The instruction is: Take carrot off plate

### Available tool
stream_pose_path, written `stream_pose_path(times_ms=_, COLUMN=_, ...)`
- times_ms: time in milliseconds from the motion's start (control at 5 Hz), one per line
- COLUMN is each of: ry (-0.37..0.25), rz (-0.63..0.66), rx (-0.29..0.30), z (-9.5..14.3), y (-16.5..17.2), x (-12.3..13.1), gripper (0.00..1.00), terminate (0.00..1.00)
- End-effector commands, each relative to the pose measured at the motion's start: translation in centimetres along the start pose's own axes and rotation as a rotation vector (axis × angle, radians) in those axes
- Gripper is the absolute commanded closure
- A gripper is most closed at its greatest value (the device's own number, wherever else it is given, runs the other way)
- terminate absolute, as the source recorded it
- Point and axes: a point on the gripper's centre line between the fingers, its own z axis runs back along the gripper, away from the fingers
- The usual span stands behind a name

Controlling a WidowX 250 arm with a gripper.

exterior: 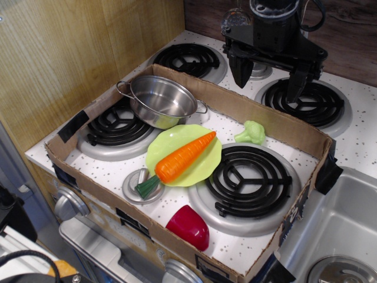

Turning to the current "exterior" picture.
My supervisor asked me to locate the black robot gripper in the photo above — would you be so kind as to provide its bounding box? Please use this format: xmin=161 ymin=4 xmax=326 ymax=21
xmin=222 ymin=13 xmax=328 ymax=103

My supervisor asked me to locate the orange toy carrot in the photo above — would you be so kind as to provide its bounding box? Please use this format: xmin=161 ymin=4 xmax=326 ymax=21
xmin=135 ymin=131 xmax=217 ymax=199

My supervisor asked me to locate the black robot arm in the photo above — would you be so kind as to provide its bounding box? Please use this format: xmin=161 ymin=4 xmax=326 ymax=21
xmin=221 ymin=1 xmax=328 ymax=103

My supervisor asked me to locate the light green plastic plate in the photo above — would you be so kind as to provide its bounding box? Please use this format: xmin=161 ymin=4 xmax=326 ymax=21
xmin=145 ymin=124 xmax=222 ymax=187

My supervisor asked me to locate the silver back stove knob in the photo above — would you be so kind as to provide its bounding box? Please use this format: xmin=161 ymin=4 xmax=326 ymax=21
xmin=249 ymin=62 xmax=272 ymax=81

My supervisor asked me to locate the silver stove knob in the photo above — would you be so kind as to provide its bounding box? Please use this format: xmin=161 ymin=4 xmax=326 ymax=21
xmin=122 ymin=168 xmax=165 ymax=205
xmin=249 ymin=62 xmax=272 ymax=81

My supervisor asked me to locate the back right black burner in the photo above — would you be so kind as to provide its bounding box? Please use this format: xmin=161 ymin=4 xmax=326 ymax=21
xmin=255 ymin=78 xmax=352 ymax=137

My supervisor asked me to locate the black burner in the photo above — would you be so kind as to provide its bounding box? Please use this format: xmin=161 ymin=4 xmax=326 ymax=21
xmin=255 ymin=78 xmax=352 ymax=137
xmin=77 ymin=97 xmax=161 ymax=162
xmin=148 ymin=43 xmax=227 ymax=84
xmin=188 ymin=143 xmax=301 ymax=237

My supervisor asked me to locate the hanging metal strainer ladle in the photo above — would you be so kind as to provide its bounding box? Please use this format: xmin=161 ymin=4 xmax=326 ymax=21
xmin=221 ymin=0 xmax=252 ymax=33

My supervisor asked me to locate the green toy broccoli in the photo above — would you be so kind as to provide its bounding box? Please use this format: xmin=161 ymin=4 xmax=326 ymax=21
xmin=234 ymin=120 xmax=266 ymax=145

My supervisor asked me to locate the back left black burner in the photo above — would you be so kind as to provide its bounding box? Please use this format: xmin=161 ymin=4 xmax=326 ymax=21
xmin=148 ymin=43 xmax=227 ymax=84

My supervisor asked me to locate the small stainless steel pot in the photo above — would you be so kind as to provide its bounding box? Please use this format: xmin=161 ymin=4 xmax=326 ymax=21
xmin=115 ymin=75 xmax=209 ymax=130

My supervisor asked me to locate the front right black burner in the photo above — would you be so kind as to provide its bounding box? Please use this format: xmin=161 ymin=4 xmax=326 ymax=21
xmin=188 ymin=143 xmax=301 ymax=237

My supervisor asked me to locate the front left black burner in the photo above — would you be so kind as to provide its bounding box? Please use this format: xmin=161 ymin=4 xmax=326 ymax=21
xmin=77 ymin=97 xmax=161 ymax=162

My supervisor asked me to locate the silver stove top knob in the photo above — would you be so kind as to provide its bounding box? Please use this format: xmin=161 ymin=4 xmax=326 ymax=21
xmin=122 ymin=168 xmax=165 ymax=205

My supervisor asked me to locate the red toy pepper piece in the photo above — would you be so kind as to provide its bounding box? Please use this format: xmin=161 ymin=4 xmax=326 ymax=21
xmin=166 ymin=205 xmax=210 ymax=251

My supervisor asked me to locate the stainless steel sink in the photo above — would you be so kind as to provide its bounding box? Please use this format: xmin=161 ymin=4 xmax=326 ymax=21
xmin=279 ymin=167 xmax=376 ymax=282

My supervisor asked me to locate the brown cardboard fence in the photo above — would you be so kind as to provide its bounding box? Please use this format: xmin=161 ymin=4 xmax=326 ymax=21
xmin=45 ymin=65 xmax=341 ymax=282

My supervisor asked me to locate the silver lower oven knob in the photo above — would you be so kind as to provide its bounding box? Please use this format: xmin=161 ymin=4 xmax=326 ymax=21
xmin=161 ymin=259 xmax=203 ymax=283

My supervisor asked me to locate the silver oven knob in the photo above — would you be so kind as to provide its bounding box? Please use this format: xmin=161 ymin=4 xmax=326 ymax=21
xmin=54 ymin=186 xmax=90 ymax=221
xmin=161 ymin=259 xmax=203 ymax=283

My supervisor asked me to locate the silver front oven knob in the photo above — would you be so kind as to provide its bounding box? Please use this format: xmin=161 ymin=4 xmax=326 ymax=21
xmin=54 ymin=186 xmax=90 ymax=221

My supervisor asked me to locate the silver oven door handle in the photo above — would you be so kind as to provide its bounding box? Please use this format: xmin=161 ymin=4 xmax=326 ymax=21
xmin=59 ymin=218 xmax=164 ymax=282

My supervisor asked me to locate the black cable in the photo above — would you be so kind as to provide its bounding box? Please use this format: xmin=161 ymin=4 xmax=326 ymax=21
xmin=0 ymin=249 xmax=62 ymax=283

